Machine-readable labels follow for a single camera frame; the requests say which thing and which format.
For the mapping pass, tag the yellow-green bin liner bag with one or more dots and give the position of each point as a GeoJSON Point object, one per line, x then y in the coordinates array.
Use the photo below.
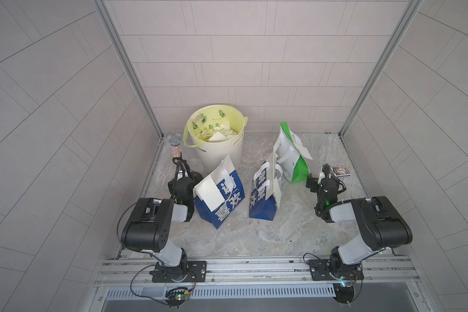
{"type": "Point", "coordinates": [211, 115]}

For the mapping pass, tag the left circuit board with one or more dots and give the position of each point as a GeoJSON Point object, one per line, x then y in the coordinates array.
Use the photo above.
{"type": "Point", "coordinates": [177, 296]}

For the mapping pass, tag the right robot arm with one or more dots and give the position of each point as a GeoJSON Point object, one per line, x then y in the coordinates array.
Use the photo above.
{"type": "Point", "coordinates": [380, 224]}

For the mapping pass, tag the right circuit board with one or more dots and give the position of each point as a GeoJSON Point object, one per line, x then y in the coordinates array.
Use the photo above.
{"type": "Point", "coordinates": [344, 294]}

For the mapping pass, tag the white receipt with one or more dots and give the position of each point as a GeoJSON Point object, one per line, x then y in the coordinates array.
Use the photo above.
{"type": "Point", "coordinates": [208, 192]}

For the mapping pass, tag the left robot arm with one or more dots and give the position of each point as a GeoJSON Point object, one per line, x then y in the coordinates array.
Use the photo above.
{"type": "Point", "coordinates": [147, 229]}

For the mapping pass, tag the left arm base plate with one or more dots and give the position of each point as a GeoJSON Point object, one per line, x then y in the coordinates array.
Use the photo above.
{"type": "Point", "coordinates": [192, 271]}

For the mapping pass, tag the aluminium rail frame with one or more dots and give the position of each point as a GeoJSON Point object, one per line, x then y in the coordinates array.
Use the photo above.
{"type": "Point", "coordinates": [389, 281]}

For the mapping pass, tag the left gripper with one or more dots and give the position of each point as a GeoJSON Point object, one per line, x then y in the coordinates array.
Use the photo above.
{"type": "Point", "coordinates": [171, 185]}

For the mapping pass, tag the green white paper bag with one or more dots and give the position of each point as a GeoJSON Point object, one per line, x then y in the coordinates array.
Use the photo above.
{"type": "Point", "coordinates": [291, 155]}

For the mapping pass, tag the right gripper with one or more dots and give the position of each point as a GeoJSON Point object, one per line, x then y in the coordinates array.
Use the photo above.
{"type": "Point", "coordinates": [336, 181]}

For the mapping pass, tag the cream trash bin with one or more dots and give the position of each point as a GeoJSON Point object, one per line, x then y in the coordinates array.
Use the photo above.
{"type": "Point", "coordinates": [212, 154]}

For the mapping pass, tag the circuit board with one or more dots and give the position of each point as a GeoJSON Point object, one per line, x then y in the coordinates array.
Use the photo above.
{"type": "Point", "coordinates": [344, 294]}
{"type": "Point", "coordinates": [177, 296]}

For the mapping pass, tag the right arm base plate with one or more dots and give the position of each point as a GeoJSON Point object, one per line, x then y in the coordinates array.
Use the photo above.
{"type": "Point", "coordinates": [326, 270]}

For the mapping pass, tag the small card box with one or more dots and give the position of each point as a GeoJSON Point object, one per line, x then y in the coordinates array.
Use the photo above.
{"type": "Point", "coordinates": [341, 171]}

